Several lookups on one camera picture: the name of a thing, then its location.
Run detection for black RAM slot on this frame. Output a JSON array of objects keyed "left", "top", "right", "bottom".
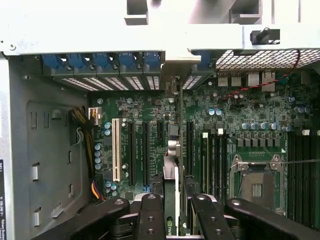
[
  {"left": 304, "top": 132, "right": 314, "bottom": 227},
  {"left": 296, "top": 132, "right": 305, "bottom": 225},
  {"left": 209, "top": 128, "right": 217, "bottom": 198},
  {"left": 216, "top": 128, "right": 224, "bottom": 200},
  {"left": 222, "top": 128, "right": 230, "bottom": 203},
  {"left": 313, "top": 132, "right": 320, "bottom": 230},
  {"left": 287, "top": 132, "right": 296, "bottom": 221}
]

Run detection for CPU socket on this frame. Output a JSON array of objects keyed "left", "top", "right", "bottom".
[{"left": 229, "top": 153, "right": 287, "bottom": 216}]

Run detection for long black expansion slot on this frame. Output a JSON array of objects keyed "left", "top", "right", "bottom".
[
  {"left": 142, "top": 120, "right": 151, "bottom": 188},
  {"left": 127, "top": 120, "right": 137, "bottom": 188},
  {"left": 185, "top": 120, "right": 195, "bottom": 177}
]

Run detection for white PCI expansion slot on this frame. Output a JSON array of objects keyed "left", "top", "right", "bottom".
[{"left": 111, "top": 117, "right": 122, "bottom": 183}]

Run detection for short black expansion slot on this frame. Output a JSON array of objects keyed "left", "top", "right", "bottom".
[{"left": 156, "top": 120, "right": 165, "bottom": 141}]

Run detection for thin metal locking lever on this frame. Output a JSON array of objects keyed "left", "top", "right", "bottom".
[{"left": 281, "top": 159, "right": 320, "bottom": 167}]

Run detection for green motherboard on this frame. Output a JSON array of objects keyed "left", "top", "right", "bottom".
[{"left": 89, "top": 71, "right": 320, "bottom": 226}]

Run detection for white power connector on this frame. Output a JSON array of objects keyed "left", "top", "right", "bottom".
[{"left": 87, "top": 106, "right": 103, "bottom": 126}]

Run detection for open black PC case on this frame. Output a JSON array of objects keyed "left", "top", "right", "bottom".
[{"left": 0, "top": 22, "right": 320, "bottom": 240}]

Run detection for perforated metal slot blank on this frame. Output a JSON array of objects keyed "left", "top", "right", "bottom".
[
  {"left": 123, "top": 75, "right": 146, "bottom": 91},
  {"left": 182, "top": 74, "right": 204, "bottom": 91},
  {"left": 53, "top": 75, "right": 101, "bottom": 92},
  {"left": 146, "top": 75, "right": 161, "bottom": 91},
  {"left": 79, "top": 75, "right": 121, "bottom": 92},
  {"left": 102, "top": 75, "right": 131, "bottom": 91}
]

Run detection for silver USB port block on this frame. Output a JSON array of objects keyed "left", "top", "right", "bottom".
[{"left": 217, "top": 71, "right": 242, "bottom": 87}]

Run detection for silver network port block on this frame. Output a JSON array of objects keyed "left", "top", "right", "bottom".
[{"left": 247, "top": 70, "right": 276, "bottom": 92}]

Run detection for blue slot retainer clip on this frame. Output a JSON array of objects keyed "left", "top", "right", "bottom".
[
  {"left": 191, "top": 50, "right": 215, "bottom": 74},
  {"left": 66, "top": 52, "right": 88, "bottom": 75},
  {"left": 93, "top": 52, "right": 114, "bottom": 74},
  {"left": 118, "top": 51, "right": 139, "bottom": 74},
  {"left": 143, "top": 51, "right": 161, "bottom": 73},
  {"left": 41, "top": 53, "right": 64, "bottom": 75}
]

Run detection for black case thumbscrew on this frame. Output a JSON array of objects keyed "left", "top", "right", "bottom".
[{"left": 249, "top": 26, "right": 281, "bottom": 46}]

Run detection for yellow and black power wires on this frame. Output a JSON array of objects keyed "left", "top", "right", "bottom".
[{"left": 68, "top": 105, "right": 106, "bottom": 201}]

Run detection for red and black twisted wire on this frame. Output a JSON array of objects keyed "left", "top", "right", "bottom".
[{"left": 220, "top": 49, "right": 301, "bottom": 101}]

